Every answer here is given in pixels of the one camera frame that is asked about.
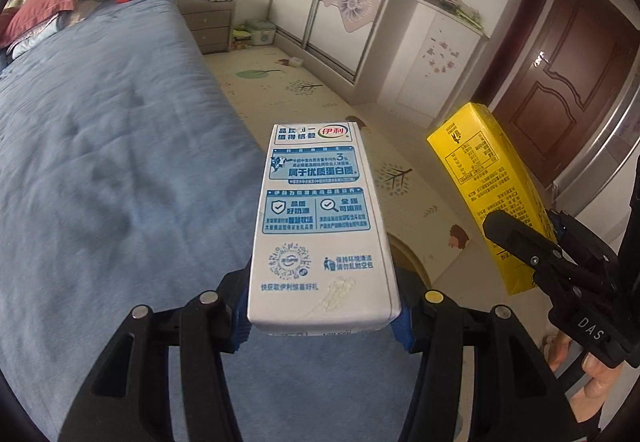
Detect printed foam play mat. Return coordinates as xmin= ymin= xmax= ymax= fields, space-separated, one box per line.
xmin=204 ymin=46 xmax=562 ymax=375

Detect brown nightstand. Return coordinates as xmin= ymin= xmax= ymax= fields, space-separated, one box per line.
xmin=177 ymin=0 xmax=236 ymax=55

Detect pink pillow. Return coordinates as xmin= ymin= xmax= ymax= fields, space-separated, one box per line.
xmin=0 ymin=0 xmax=96 ymax=48

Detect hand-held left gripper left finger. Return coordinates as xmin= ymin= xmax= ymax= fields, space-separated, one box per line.
xmin=60 ymin=266 xmax=252 ymax=442

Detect brown wooden door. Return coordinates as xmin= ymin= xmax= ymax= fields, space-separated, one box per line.
xmin=492 ymin=0 xmax=640 ymax=189

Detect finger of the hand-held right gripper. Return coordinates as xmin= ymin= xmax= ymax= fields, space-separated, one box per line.
xmin=550 ymin=209 xmax=622 ymax=283
xmin=482 ymin=210 xmax=569 ymax=276

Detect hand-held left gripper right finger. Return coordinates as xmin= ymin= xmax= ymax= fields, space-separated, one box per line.
xmin=390 ymin=258 xmax=609 ymax=442

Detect yellow drink carton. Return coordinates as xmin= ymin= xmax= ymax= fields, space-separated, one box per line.
xmin=425 ymin=102 xmax=559 ymax=297

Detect blue white pillow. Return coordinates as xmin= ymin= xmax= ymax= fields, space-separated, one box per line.
xmin=9 ymin=10 xmax=77 ymax=58

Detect white green storage box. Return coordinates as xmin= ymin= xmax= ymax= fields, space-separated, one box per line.
xmin=249 ymin=18 xmax=277 ymax=46

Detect bed with blue sheet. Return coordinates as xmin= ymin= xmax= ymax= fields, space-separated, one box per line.
xmin=0 ymin=0 xmax=432 ymax=442

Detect white blue milk carton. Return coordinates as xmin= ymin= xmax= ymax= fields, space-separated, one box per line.
xmin=247 ymin=123 xmax=402 ymax=337

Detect green toy pile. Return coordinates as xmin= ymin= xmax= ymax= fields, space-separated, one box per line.
xmin=230 ymin=24 xmax=254 ymax=50

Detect person's right hand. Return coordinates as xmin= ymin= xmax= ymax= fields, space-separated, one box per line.
xmin=546 ymin=333 xmax=640 ymax=404

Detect toys on cabinet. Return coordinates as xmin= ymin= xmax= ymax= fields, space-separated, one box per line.
xmin=438 ymin=0 xmax=485 ymax=30

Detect white cabinet with stickers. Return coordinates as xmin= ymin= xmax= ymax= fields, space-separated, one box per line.
xmin=379 ymin=0 xmax=491 ymax=129

